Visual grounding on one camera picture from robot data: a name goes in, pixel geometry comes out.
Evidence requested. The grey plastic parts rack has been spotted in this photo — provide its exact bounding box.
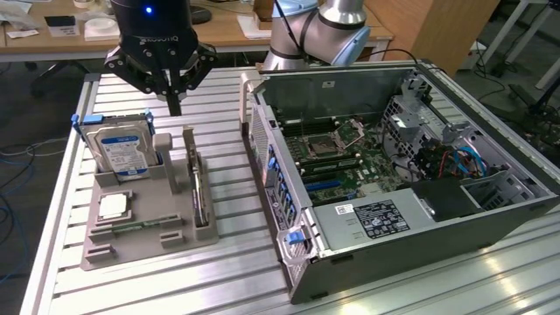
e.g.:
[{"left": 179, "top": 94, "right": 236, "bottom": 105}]
[{"left": 80, "top": 132, "right": 223, "bottom": 272}]

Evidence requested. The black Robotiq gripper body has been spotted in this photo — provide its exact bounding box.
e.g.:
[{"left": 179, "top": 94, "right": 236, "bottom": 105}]
[{"left": 108, "top": 0, "right": 200, "bottom": 72}]

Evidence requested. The black open PC case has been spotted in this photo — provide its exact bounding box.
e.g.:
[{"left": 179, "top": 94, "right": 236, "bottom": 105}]
[{"left": 239, "top": 58, "right": 560, "bottom": 305}]

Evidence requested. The black lamp base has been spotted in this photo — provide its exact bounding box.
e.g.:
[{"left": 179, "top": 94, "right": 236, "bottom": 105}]
[{"left": 191, "top": 5, "right": 214, "bottom": 26}]

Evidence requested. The green GPU with black fan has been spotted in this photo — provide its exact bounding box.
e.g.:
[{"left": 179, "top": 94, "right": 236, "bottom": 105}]
[{"left": 182, "top": 125, "right": 212, "bottom": 230}]

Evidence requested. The wooden desk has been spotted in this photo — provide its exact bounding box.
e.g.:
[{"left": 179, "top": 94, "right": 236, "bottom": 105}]
[{"left": 0, "top": 0, "right": 395, "bottom": 63}]

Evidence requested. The silver CPU chip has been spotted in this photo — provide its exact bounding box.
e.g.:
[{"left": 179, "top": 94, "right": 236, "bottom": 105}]
[{"left": 98, "top": 194, "right": 131, "bottom": 219}]

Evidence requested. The white floor cable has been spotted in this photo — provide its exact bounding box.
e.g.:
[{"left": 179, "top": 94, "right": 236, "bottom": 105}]
[{"left": 0, "top": 137, "right": 70, "bottom": 158}]

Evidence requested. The black office chair base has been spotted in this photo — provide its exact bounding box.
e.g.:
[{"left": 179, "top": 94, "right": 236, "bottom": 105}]
[{"left": 26, "top": 60, "right": 91, "bottom": 98}]

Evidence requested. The metal CPU socket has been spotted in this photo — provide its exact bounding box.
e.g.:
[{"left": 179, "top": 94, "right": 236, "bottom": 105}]
[{"left": 306, "top": 133, "right": 343, "bottom": 158}]

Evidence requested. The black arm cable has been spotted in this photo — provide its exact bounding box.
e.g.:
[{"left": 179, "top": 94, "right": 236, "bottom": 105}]
[{"left": 274, "top": 0, "right": 310, "bottom": 62}]

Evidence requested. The hard disk drive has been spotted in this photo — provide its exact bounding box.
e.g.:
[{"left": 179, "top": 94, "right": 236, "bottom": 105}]
[{"left": 71, "top": 109, "right": 164, "bottom": 167}]

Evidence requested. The green RAM stick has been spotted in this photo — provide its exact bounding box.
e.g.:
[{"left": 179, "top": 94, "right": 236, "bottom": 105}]
[
  {"left": 111, "top": 220, "right": 163, "bottom": 232},
  {"left": 300, "top": 159, "right": 356, "bottom": 174}
]

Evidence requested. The white box black lid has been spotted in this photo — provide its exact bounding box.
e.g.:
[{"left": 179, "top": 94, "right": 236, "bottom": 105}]
[{"left": 44, "top": 15, "right": 83, "bottom": 37}]

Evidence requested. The white desk frame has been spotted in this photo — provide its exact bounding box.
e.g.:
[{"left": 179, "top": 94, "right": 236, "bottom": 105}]
[{"left": 476, "top": 0, "right": 560, "bottom": 89}]

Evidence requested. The light blue wire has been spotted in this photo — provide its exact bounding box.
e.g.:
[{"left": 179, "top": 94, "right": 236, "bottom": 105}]
[{"left": 455, "top": 146, "right": 491, "bottom": 180}]

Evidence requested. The white round holder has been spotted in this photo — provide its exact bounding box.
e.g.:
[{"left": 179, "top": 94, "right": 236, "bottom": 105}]
[{"left": 83, "top": 18, "right": 122, "bottom": 43}]

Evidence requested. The black wire bundle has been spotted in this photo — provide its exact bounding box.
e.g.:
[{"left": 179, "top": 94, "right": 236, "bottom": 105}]
[{"left": 414, "top": 146, "right": 443, "bottom": 180}]

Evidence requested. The orange wire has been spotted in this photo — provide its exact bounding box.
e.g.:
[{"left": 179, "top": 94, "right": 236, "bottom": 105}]
[{"left": 439, "top": 149, "right": 452, "bottom": 179}]

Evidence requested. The grey metal disk bay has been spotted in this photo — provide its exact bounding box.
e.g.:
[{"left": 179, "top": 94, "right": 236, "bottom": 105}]
[{"left": 462, "top": 163, "right": 542, "bottom": 211}]

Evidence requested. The brown cardboard box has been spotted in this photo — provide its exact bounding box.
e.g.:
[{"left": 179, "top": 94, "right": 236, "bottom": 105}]
[{"left": 254, "top": 0, "right": 275, "bottom": 23}]

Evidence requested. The long black expansion slot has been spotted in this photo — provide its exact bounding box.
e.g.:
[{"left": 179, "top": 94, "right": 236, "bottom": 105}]
[{"left": 304, "top": 173, "right": 340, "bottom": 183}]

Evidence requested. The blue floor cable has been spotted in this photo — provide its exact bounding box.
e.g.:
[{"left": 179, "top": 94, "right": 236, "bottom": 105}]
[{"left": 0, "top": 157, "right": 36, "bottom": 285}]

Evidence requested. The white paper stack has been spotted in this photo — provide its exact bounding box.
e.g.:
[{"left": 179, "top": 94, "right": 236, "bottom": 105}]
[{"left": 236, "top": 14, "right": 275, "bottom": 41}]

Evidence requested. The clear plastic bag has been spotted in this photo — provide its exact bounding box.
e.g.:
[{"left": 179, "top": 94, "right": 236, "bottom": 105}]
[{"left": 0, "top": 0, "right": 43, "bottom": 30}]

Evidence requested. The metal socket cover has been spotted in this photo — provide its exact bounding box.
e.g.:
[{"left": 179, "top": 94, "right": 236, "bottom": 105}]
[{"left": 332, "top": 118, "right": 368, "bottom": 142}]

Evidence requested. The black floor stand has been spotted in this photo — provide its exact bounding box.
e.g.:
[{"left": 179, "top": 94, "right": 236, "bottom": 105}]
[{"left": 507, "top": 83, "right": 560, "bottom": 145}]

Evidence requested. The perforated metal disk bay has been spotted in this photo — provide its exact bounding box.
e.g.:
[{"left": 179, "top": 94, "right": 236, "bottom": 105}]
[{"left": 379, "top": 94, "right": 446, "bottom": 150}]

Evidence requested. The green motherboard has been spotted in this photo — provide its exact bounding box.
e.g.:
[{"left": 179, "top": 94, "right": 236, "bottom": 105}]
[{"left": 279, "top": 114, "right": 419, "bottom": 207}]

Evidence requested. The silver hard disk blue label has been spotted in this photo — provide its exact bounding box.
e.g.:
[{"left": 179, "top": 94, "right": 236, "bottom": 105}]
[{"left": 83, "top": 121, "right": 162, "bottom": 182}]

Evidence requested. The grey power supply unit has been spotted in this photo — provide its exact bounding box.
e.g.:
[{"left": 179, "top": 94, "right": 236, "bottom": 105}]
[{"left": 312, "top": 188, "right": 439, "bottom": 251}]

